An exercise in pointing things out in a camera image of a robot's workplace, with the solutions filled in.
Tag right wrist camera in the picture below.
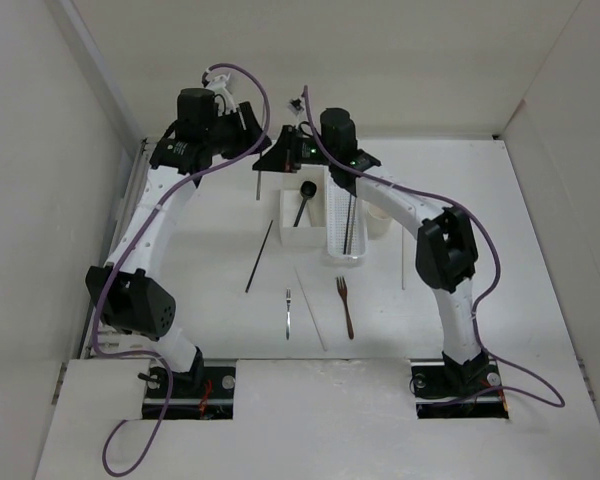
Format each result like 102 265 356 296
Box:
287 98 305 116

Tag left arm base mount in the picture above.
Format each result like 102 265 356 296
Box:
138 361 237 421

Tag brown wooden fork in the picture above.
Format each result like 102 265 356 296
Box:
336 276 355 340

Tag black spoon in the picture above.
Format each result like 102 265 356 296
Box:
293 180 317 228

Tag black chopstick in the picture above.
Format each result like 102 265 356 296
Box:
245 219 274 294
342 195 355 255

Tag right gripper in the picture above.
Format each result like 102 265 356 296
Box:
252 125 336 174

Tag white perforated tray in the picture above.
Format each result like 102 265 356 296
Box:
325 176 368 266

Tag grey metal chopstick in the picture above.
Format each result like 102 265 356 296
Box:
347 196 357 256

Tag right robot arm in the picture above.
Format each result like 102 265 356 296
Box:
252 108 487 394

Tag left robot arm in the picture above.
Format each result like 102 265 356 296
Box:
85 85 271 397

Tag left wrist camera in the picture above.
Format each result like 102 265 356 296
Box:
202 73 232 97

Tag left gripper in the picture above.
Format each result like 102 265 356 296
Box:
204 102 271 160

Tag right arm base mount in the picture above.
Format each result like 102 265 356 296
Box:
409 359 509 420

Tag white rectangular box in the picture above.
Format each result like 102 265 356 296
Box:
278 166 328 247

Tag beige paper cup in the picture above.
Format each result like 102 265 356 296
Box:
367 203 392 239

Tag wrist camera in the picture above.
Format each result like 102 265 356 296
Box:
202 73 232 97
287 98 305 116

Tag beige spoon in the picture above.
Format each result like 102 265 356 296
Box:
307 199 318 228

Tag small silver fork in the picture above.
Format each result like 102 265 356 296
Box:
285 288 292 340

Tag white chopstick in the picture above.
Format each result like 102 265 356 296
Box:
293 265 328 352

